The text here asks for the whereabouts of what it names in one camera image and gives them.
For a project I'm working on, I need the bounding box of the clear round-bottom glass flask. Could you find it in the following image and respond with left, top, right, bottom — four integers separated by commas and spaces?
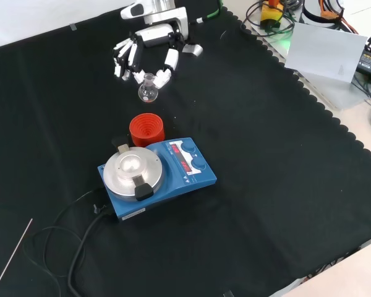
138, 73, 159, 104

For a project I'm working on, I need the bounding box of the green cable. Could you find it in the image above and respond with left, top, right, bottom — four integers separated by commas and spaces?
196, 0, 224, 24

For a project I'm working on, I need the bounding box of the thin steel probe rod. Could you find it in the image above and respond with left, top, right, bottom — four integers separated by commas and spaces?
0, 218, 33, 297

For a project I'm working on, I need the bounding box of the orange ribbed flask stand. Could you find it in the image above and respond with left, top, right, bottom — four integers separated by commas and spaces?
129, 113, 166, 147

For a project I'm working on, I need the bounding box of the thick black power cable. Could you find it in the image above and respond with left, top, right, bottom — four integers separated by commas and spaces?
67, 205, 116, 297

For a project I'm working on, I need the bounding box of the yellow stop button box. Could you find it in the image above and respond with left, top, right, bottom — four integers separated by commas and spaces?
260, 0, 285, 29

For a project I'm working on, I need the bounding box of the thin black sensor cable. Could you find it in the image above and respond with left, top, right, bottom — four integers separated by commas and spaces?
22, 188, 106, 297

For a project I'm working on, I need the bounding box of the black table cloth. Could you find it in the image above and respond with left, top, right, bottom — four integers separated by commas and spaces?
0, 5, 371, 297

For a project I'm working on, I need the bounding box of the blue heater with steel plate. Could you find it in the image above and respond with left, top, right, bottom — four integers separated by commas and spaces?
97, 137, 218, 222

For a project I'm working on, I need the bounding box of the pale grey board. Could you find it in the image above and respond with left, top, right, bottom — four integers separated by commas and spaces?
284, 22, 369, 84

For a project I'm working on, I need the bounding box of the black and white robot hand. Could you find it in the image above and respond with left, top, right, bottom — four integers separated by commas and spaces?
112, 6, 203, 88

